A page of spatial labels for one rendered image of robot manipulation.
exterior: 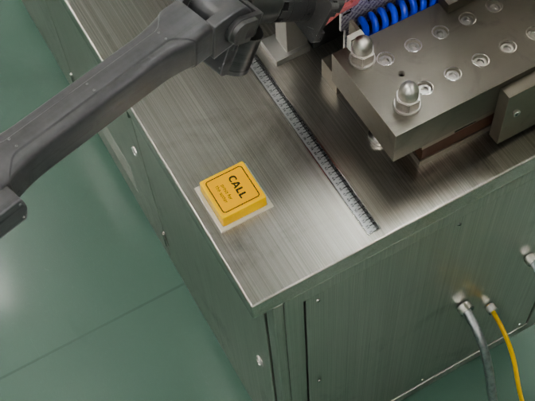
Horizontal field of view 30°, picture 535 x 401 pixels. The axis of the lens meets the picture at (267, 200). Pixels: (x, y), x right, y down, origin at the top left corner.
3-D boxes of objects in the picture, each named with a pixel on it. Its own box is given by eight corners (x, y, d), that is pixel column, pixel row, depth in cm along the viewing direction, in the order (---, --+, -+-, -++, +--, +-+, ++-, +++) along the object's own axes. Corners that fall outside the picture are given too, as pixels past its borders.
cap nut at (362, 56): (343, 55, 135) (344, 33, 132) (366, 44, 136) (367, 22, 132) (357, 74, 134) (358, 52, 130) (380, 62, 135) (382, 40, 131)
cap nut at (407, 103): (388, 101, 131) (389, 79, 127) (411, 89, 132) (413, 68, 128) (403, 120, 130) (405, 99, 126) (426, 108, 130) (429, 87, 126)
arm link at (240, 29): (239, 25, 116) (187, -15, 118) (208, 102, 123) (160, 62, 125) (298, 5, 124) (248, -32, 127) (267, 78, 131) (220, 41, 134)
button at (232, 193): (200, 190, 141) (198, 181, 139) (244, 169, 142) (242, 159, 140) (223, 227, 138) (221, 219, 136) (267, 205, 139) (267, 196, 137)
